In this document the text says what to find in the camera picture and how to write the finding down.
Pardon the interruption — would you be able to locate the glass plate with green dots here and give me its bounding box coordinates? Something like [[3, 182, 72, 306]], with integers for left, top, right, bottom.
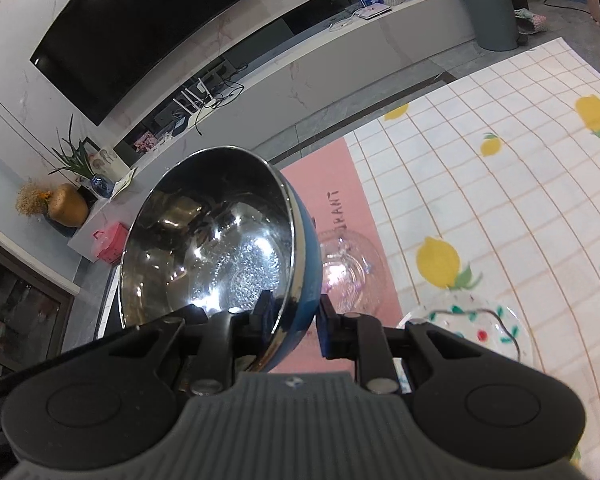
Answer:
[[399, 294, 535, 367]]

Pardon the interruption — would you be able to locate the black television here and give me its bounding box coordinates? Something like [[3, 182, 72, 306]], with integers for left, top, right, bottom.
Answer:
[[30, 0, 257, 127]]

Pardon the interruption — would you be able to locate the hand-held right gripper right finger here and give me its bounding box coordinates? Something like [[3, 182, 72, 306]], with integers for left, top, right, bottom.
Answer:
[[316, 295, 486, 395]]

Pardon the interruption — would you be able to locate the white router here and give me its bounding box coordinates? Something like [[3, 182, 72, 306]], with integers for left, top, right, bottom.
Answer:
[[172, 76, 217, 114]]

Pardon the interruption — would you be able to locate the lemon print checked tablecloth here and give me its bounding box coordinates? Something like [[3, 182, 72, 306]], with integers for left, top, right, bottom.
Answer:
[[342, 37, 600, 480]]

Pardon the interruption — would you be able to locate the pink tablet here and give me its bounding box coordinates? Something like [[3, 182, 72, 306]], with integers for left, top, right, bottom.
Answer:
[[357, 4, 393, 20]]

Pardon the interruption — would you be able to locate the dried flower bunch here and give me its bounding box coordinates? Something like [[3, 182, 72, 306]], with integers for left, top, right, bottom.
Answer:
[[15, 179, 50, 219]]

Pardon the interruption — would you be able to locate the pink plastic basket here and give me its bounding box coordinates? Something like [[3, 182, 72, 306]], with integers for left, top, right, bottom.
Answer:
[[92, 223, 130, 267]]

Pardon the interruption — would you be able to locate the blue steel bowl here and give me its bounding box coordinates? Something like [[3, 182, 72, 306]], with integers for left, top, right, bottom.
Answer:
[[119, 146, 323, 375]]

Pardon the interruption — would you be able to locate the grey trash bin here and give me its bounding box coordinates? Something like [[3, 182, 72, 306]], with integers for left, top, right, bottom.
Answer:
[[454, 0, 521, 52]]

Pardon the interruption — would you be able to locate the dark glass door cabinet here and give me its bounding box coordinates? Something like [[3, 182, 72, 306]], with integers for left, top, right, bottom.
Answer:
[[0, 232, 82, 373]]

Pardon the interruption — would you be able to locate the white marble television cabinet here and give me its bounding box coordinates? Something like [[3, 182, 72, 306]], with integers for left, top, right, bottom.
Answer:
[[67, 0, 481, 263]]

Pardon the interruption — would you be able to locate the picture frame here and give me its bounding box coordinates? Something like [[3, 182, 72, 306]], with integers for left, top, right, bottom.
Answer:
[[132, 130, 162, 154]]

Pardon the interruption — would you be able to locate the plant in blue white pot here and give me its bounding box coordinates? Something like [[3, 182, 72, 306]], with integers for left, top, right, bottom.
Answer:
[[49, 114, 117, 199]]

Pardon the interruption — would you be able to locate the gold vase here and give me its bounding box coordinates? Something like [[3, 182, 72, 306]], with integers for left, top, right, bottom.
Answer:
[[47, 183, 90, 228]]

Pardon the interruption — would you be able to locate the pair of patterned slippers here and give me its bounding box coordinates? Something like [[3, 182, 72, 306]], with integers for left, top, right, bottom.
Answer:
[[514, 8, 549, 35]]

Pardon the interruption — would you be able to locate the clear glass bowl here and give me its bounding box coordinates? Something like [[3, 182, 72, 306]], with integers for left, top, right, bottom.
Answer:
[[319, 227, 382, 315]]

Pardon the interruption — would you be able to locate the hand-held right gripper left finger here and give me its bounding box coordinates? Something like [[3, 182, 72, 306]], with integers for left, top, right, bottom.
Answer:
[[116, 290, 282, 397]]

